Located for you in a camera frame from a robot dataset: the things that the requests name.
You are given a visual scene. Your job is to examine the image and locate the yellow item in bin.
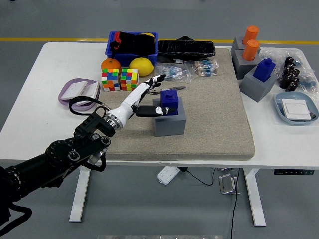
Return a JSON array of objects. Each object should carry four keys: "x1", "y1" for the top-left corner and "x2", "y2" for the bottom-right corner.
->
[{"x1": 139, "y1": 32, "x2": 157, "y2": 42}]

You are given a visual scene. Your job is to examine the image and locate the clear bag of black capacitors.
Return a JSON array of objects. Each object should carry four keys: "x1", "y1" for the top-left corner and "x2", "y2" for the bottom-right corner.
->
[{"x1": 278, "y1": 56, "x2": 302, "y2": 93}]

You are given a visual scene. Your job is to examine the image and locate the white switch panel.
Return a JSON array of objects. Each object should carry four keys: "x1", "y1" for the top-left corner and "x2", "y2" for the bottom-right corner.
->
[{"x1": 281, "y1": 99, "x2": 315, "y2": 122}]

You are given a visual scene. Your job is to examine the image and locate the white table leg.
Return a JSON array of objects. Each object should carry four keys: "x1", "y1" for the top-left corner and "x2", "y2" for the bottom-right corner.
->
[
  {"x1": 243, "y1": 168, "x2": 267, "y2": 227},
  {"x1": 69, "y1": 164, "x2": 92, "y2": 223}
]

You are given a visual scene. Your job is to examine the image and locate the black plastic mount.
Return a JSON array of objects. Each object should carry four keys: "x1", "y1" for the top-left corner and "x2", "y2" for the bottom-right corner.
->
[{"x1": 175, "y1": 35, "x2": 197, "y2": 42}]

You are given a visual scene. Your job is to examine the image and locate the clear plastic bag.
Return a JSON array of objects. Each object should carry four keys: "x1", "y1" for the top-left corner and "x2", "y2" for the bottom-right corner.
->
[{"x1": 259, "y1": 47, "x2": 309, "y2": 66}]

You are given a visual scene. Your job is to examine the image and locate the orange cylinder seal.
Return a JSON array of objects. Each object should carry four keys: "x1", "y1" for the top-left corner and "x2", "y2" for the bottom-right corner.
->
[
  {"x1": 242, "y1": 39, "x2": 260, "y2": 62},
  {"x1": 242, "y1": 25, "x2": 260, "y2": 45}
]

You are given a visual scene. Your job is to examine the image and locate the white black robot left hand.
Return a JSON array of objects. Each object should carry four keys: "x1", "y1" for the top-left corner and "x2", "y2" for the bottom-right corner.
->
[{"x1": 109, "y1": 74, "x2": 176, "y2": 120}]

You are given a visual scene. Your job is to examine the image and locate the clear bag of tan resistors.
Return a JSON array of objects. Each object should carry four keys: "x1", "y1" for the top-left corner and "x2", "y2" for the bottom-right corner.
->
[{"x1": 184, "y1": 59, "x2": 220, "y2": 78}]

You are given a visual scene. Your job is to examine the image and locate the grey seal holder block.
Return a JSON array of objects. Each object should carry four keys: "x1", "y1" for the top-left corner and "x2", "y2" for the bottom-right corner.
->
[
  {"x1": 230, "y1": 36, "x2": 261, "y2": 54},
  {"x1": 232, "y1": 48, "x2": 261, "y2": 80},
  {"x1": 152, "y1": 97, "x2": 187, "y2": 137},
  {"x1": 240, "y1": 65, "x2": 279, "y2": 103}
]

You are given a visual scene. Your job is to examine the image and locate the multicolour puzzle cube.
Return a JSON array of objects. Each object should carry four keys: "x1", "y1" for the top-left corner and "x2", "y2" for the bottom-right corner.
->
[
  {"x1": 101, "y1": 68, "x2": 120, "y2": 92},
  {"x1": 120, "y1": 68, "x2": 140, "y2": 92}
]

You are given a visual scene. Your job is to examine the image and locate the black plug with cable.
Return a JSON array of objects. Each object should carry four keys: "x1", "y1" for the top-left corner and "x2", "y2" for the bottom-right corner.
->
[{"x1": 179, "y1": 166, "x2": 216, "y2": 187}]

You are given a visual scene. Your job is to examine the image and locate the blue plastic bin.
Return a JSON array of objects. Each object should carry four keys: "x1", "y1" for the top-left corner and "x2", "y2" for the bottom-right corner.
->
[{"x1": 105, "y1": 31, "x2": 159, "y2": 66}]

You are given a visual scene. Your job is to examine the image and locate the orange fruit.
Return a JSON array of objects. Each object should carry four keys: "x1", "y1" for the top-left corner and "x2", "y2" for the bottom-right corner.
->
[{"x1": 101, "y1": 57, "x2": 122, "y2": 73}]

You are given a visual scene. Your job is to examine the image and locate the clear bag of blue resistors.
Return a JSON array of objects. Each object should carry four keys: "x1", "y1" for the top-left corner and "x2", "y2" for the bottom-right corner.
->
[{"x1": 153, "y1": 62, "x2": 193, "y2": 84}]

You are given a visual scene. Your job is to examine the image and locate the purple tray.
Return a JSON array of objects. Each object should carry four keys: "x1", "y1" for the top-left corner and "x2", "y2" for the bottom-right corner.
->
[{"x1": 58, "y1": 78, "x2": 102, "y2": 112}]

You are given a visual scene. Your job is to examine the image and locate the black metal hand tool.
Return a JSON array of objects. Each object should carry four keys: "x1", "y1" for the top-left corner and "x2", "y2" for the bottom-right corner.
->
[{"x1": 147, "y1": 86, "x2": 186, "y2": 96}]

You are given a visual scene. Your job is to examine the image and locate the light blue tray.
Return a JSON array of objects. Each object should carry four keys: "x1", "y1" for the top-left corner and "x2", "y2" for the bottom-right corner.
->
[{"x1": 274, "y1": 91, "x2": 319, "y2": 126}]

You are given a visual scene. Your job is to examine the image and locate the blue square seal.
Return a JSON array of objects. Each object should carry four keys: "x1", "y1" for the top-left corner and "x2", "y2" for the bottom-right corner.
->
[
  {"x1": 253, "y1": 58, "x2": 276, "y2": 82},
  {"x1": 159, "y1": 89, "x2": 180, "y2": 117}
]

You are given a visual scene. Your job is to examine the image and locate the black keyboard in plastic wrap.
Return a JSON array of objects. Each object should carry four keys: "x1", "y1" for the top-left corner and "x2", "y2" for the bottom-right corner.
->
[{"x1": 157, "y1": 39, "x2": 216, "y2": 65}]

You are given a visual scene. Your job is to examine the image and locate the yellow lemon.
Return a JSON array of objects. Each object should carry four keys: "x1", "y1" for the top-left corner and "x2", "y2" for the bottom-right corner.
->
[{"x1": 129, "y1": 57, "x2": 155, "y2": 77}]

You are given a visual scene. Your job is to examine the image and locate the clear bag of blue components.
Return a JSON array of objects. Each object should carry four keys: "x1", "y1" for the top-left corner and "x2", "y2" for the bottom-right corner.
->
[{"x1": 298, "y1": 69, "x2": 319, "y2": 94}]

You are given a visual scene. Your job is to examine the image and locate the grey-brown table mat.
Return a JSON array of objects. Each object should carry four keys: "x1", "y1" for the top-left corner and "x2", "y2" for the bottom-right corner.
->
[{"x1": 89, "y1": 47, "x2": 256, "y2": 161}]

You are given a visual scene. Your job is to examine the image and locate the white switch plate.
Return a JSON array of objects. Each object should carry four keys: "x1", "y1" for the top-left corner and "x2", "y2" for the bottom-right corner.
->
[
  {"x1": 76, "y1": 82, "x2": 101, "y2": 107},
  {"x1": 61, "y1": 80, "x2": 88, "y2": 101}
]

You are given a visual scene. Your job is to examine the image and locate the black floor cable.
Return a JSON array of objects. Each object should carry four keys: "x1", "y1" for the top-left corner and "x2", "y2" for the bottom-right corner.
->
[{"x1": 230, "y1": 168, "x2": 241, "y2": 239}]

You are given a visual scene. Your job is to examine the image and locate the silver metal bracket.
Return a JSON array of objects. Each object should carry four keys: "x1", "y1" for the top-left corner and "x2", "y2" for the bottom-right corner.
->
[{"x1": 218, "y1": 173, "x2": 241, "y2": 195}]

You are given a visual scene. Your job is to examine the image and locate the white power strip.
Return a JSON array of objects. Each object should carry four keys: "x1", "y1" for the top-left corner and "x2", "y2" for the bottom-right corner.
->
[{"x1": 157, "y1": 166, "x2": 180, "y2": 186}]

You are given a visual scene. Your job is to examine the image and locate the black cloth bag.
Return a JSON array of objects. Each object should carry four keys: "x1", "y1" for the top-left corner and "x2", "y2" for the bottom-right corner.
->
[{"x1": 109, "y1": 31, "x2": 157, "y2": 56}]

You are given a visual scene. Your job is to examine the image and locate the black table control panel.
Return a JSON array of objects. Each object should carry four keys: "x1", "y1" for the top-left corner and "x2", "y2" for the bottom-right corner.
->
[{"x1": 274, "y1": 169, "x2": 315, "y2": 176}]

